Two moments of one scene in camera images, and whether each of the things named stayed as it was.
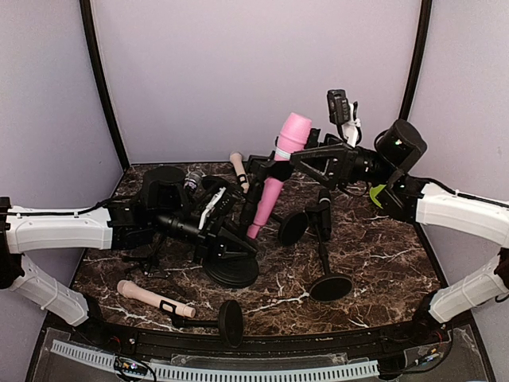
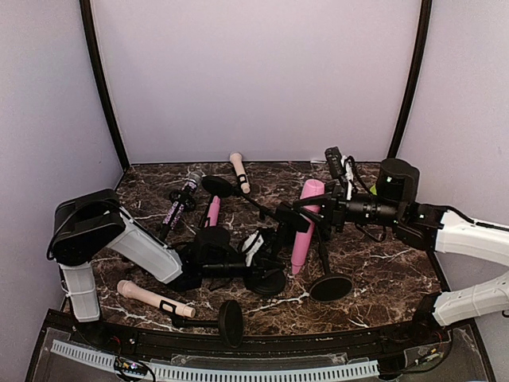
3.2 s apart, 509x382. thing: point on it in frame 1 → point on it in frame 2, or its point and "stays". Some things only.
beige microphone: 128,289 stays
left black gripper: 214,243 → 258,257
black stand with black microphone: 330,287 stays
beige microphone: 236,157 stays
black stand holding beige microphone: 293,227 → 220,187
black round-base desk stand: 242,271 → 271,280
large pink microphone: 292,130 → 311,188
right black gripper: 345,170 → 334,207
